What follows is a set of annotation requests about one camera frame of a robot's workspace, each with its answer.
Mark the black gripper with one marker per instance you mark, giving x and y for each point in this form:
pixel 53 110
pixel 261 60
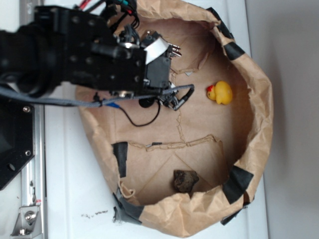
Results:
pixel 133 67

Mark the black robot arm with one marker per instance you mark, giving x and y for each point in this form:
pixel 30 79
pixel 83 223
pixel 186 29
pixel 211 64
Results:
pixel 68 45

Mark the yellow rubber duck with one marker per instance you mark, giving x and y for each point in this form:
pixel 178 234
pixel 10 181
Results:
pixel 221 92

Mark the brown paper bag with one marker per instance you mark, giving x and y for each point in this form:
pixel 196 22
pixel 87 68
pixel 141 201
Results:
pixel 226 145

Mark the dark brown rock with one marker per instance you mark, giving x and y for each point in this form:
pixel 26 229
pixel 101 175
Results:
pixel 184 180

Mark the white plastic board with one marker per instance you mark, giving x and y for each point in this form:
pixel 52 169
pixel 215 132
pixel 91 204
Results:
pixel 79 202

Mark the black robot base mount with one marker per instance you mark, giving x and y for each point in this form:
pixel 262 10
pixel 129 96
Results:
pixel 16 139

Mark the aluminium frame rail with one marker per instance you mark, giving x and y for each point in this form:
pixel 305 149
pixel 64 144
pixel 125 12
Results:
pixel 33 178

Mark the silver corner bracket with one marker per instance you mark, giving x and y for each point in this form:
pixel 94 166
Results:
pixel 27 225

